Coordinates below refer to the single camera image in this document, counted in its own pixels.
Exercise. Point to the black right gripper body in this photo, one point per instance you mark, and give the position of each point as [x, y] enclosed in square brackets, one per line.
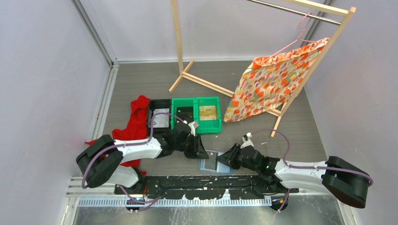
[244, 164]

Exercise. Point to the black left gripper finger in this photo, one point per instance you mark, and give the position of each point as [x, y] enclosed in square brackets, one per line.
[191, 150]
[202, 154]

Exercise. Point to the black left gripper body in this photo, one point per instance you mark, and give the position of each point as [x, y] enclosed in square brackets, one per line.
[180, 146]

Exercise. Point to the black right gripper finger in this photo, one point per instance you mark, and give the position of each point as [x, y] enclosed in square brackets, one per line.
[230, 154]
[232, 164]

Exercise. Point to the dark credit card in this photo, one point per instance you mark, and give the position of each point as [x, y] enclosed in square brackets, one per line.
[210, 163]

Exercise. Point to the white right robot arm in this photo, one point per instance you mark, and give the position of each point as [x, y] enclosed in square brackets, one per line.
[334, 176]

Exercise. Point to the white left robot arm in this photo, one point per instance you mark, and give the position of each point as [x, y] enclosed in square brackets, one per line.
[102, 162]

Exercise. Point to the white cards in black bin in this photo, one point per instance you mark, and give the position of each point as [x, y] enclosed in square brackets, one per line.
[161, 120]

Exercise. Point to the dark cards stack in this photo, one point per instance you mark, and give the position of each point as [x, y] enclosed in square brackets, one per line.
[185, 113]

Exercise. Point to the green bin with gold cards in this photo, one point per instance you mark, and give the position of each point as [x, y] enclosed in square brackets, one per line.
[208, 126]

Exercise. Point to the green bin with dark cards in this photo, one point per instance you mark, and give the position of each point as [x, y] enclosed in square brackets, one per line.
[182, 102]

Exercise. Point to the gold cards stack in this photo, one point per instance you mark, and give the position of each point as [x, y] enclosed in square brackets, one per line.
[207, 112]

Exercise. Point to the black plastic bin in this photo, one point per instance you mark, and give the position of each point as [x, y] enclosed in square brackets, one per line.
[157, 104]

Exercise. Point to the red cloth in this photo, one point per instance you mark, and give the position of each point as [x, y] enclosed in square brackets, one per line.
[136, 127]

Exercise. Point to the floral orange fabric bag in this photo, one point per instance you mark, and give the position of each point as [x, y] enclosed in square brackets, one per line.
[269, 81]

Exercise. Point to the wooden clothes rack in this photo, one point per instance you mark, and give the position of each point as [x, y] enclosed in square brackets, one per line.
[202, 35]

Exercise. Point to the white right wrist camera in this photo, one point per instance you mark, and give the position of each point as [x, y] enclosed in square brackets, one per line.
[247, 140]

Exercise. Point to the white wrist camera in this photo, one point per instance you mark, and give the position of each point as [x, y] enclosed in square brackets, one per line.
[193, 125]
[247, 140]

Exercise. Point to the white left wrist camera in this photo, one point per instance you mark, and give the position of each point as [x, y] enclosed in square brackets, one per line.
[193, 125]

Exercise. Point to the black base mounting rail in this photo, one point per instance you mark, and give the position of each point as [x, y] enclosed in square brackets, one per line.
[239, 187]

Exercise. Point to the pink wire hanger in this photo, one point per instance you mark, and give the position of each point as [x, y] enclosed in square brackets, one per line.
[299, 38]

